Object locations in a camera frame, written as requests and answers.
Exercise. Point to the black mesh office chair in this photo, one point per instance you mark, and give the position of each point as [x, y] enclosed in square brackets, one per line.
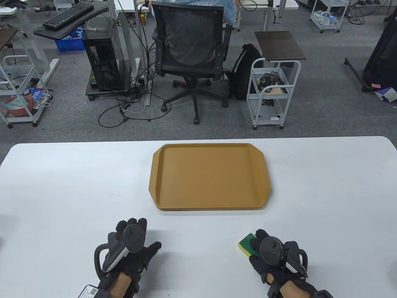
[192, 71]

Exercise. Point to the red and teal bag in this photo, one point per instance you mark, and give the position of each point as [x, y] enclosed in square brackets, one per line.
[18, 107]

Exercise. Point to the brown plastic food tray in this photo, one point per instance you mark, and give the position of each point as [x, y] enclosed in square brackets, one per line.
[211, 209]
[211, 177]

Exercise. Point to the person's left hand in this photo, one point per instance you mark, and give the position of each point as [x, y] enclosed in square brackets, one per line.
[152, 250]

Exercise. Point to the yellow and green sponge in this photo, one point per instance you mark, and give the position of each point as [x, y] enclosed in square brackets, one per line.
[246, 243]

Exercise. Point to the orange bottle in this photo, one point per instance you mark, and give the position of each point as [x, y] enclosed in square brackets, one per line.
[142, 19]

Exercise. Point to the black computer tower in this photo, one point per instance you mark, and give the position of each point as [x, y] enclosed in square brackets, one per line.
[102, 62]

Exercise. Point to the person's right forearm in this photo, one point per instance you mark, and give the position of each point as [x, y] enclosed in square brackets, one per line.
[291, 290]

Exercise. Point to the person's left forearm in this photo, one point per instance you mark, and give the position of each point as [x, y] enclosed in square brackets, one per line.
[119, 285]

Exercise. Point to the blue paper bag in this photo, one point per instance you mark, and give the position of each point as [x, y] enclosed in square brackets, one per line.
[35, 93]

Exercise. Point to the black keyboard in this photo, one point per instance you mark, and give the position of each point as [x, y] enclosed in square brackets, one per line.
[68, 15]

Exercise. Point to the white rolling cart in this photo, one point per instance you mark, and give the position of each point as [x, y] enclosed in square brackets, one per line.
[328, 28]
[268, 122]
[21, 119]

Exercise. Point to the dark brown side table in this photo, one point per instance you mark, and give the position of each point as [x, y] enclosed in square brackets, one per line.
[6, 35]
[279, 45]

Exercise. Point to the white office desk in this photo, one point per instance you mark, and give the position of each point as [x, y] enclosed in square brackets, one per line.
[130, 4]

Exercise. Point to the black backpack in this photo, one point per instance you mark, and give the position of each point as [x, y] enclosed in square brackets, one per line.
[242, 77]

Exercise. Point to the black curved desk top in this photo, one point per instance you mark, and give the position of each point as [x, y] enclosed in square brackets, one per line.
[59, 33]

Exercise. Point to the grey hand controller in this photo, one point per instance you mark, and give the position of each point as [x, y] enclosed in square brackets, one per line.
[133, 237]
[271, 250]

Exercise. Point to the white desk leg frame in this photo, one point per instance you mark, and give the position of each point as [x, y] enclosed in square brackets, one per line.
[46, 74]

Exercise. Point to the person's right hand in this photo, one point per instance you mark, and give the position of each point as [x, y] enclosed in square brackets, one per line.
[256, 264]

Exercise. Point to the black computer trolley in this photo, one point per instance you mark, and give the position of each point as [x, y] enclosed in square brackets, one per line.
[105, 92]

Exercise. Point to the grey right hand controller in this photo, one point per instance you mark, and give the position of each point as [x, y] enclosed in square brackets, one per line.
[271, 250]

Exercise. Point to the grey left hand controller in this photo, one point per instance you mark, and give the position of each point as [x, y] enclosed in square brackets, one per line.
[133, 237]

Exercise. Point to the white and blue box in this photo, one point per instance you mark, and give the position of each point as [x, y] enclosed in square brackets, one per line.
[386, 94]

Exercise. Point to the cardboard box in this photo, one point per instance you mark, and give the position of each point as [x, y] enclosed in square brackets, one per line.
[237, 26]

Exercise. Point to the blue plastic crate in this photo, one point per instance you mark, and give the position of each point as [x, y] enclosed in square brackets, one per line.
[69, 45]

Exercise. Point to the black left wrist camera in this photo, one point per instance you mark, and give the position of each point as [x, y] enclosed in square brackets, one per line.
[88, 291]

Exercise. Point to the black covered stand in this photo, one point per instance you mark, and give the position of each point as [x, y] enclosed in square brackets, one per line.
[381, 62]

